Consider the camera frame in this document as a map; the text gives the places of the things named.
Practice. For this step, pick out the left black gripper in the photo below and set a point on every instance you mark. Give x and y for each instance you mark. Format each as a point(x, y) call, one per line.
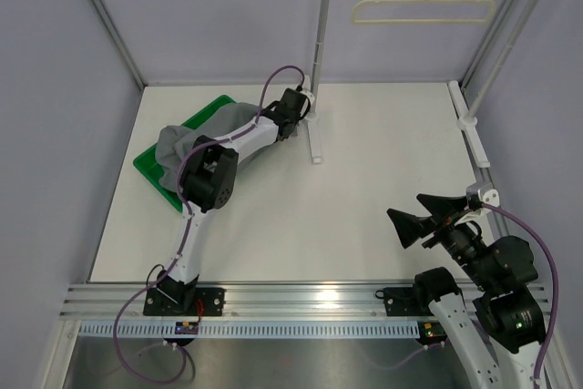
point(295, 120)

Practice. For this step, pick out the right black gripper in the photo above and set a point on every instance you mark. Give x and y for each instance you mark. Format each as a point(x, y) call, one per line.
point(445, 211)

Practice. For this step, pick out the grey button-up shirt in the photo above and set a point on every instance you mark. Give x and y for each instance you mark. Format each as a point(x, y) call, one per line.
point(176, 141)

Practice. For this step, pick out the cream hanger with metal hook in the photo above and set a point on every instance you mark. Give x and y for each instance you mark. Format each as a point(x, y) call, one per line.
point(423, 12)

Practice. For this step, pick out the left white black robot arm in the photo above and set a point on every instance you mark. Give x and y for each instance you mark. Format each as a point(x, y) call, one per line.
point(203, 163)

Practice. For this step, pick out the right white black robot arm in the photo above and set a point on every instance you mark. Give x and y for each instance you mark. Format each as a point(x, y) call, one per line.
point(503, 343)

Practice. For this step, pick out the green plastic tray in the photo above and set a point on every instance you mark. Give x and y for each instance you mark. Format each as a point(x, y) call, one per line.
point(148, 167)

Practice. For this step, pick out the metal clothes rack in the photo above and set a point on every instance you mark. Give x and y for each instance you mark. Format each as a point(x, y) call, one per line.
point(466, 114)

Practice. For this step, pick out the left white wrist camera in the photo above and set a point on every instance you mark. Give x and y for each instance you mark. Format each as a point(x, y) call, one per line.
point(308, 94)

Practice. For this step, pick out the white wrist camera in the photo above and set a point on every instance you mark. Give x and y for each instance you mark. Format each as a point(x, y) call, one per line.
point(478, 194)
point(308, 94)

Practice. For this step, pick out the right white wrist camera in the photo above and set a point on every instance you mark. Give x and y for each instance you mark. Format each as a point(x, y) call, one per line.
point(478, 194)

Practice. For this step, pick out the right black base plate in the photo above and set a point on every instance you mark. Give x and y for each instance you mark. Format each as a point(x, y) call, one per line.
point(404, 301)

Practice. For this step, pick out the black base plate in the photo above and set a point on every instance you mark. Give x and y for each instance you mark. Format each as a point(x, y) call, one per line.
point(209, 301)
point(404, 301)

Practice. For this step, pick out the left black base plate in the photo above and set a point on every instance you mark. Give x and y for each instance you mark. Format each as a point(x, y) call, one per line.
point(209, 301)

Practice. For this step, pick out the aluminium frame post right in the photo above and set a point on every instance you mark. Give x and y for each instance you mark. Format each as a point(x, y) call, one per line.
point(487, 41)

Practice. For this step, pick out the aluminium frame post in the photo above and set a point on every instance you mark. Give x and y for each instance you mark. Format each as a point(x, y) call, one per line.
point(487, 41)
point(106, 19)

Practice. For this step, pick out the aluminium frame post left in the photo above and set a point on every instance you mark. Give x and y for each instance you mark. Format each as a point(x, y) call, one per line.
point(106, 19)

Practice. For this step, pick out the aluminium mounting rail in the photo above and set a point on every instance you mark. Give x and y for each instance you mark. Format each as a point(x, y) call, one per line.
point(326, 301)

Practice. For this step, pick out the white slotted cable duct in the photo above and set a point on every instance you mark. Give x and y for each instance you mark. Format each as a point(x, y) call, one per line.
point(215, 329)

